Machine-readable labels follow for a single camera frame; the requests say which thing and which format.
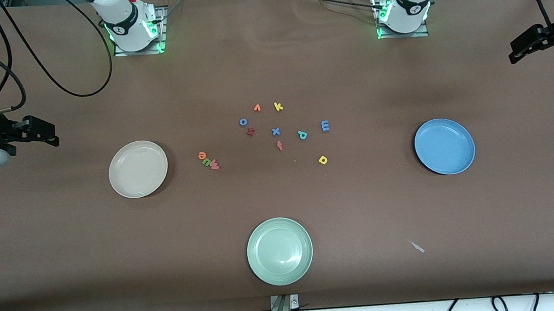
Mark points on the orange letter o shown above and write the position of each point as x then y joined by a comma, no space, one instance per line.
202,156

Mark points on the green foam letter u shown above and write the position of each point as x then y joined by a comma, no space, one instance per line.
207,162

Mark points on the red foam letter w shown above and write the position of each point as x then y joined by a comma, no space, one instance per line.
214,166

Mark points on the blue foam letter m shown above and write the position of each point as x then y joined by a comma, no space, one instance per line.
325,125

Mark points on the teal foam letter p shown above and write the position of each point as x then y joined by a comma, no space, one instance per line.
302,135

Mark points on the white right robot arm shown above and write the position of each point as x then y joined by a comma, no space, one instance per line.
127,18

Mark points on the brown table cover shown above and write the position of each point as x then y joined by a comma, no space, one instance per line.
64,244

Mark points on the beige round plate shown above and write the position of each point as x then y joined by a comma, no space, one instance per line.
138,170

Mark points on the blue round plate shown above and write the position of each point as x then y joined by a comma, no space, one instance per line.
444,147

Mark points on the red letter y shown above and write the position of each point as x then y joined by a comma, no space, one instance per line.
250,131

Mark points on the white paper scrap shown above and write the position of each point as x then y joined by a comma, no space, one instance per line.
418,247

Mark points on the blue foam letter x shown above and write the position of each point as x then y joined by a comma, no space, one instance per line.
276,131

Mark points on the yellow foam letter k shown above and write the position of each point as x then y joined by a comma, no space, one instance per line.
277,107

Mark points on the red foam letter f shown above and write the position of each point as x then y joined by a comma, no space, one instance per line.
279,145

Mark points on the pale green round plate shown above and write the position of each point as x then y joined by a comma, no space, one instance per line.
279,251

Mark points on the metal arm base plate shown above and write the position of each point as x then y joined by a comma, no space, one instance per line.
382,36
163,35

